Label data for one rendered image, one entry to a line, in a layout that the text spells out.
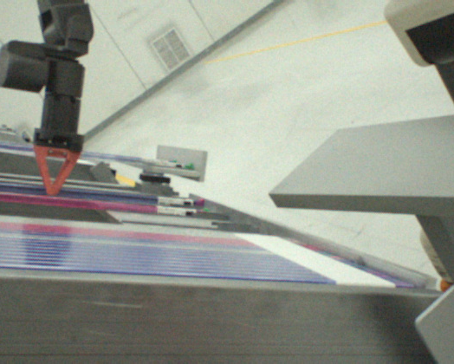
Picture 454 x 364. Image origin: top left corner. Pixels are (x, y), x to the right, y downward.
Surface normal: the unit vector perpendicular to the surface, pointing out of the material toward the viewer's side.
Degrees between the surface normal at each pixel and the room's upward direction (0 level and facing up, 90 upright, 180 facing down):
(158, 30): 90
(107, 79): 90
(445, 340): 90
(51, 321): 90
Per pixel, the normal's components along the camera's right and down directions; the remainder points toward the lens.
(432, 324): 0.36, 0.10
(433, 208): -0.69, 0.60
